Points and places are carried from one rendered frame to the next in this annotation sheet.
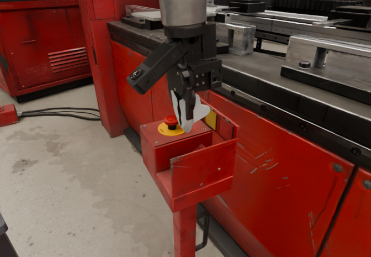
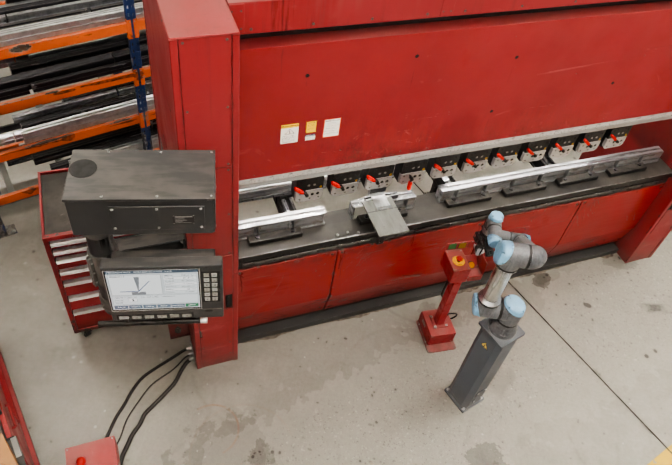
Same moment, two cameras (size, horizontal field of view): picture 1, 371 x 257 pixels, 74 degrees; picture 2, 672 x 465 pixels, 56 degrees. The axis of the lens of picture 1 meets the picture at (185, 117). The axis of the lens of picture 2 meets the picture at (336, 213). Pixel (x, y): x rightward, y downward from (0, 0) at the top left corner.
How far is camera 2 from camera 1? 3.62 m
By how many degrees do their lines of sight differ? 65
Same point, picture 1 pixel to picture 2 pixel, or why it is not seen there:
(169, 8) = not seen: hidden behind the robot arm
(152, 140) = (466, 269)
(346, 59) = (465, 190)
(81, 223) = (363, 387)
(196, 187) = (479, 266)
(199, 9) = not seen: hidden behind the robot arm
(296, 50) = (445, 194)
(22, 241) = (372, 429)
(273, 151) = (454, 235)
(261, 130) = (449, 232)
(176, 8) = not seen: hidden behind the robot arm
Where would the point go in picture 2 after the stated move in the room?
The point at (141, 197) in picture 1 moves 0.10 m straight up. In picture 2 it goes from (346, 341) to (348, 332)
